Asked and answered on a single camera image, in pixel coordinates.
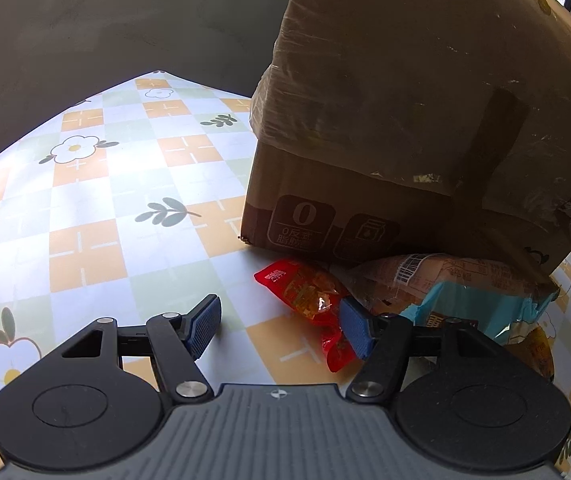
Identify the clear packet of brown snack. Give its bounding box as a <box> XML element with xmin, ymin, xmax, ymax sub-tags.
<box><xmin>508</xmin><ymin>325</ymin><xmax>557</xmax><ymax>382</ymax></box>

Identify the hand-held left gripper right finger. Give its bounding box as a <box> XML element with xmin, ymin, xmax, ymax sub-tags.
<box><xmin>339</xmin><ymin>297</ymin><xmax>521</xmax><ymax>403</ymax></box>

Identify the bright red snack packet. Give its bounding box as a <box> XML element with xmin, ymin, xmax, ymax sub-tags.
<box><xmin>254</xmin><ymin>258</ymin><xmax>357</xmax><ymax>374</ymax></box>

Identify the taped brown cardboard box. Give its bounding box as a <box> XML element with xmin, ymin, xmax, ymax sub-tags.
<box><xmin>238</xmin><ymin>0</ymin><xmax>571</xmax><ymax>292</ymax></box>

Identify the checkered floral tablecloth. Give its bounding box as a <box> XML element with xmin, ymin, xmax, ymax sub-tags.
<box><xmin>0</xmin><ymin>71</ymin><xmax>571</xmax><ymax>480</ymax></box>

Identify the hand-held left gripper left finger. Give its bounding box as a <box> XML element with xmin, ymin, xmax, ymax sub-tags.
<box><xmin>40</xmin><ymin>294</ymin><xmax>222</xmax><ymax>403</ymax></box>

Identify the teal bread packet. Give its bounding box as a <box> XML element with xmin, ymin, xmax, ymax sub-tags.
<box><xmin>338</xmin><ymin>252</ymin><xmax>562</xmax><ymax>347</ymax></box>

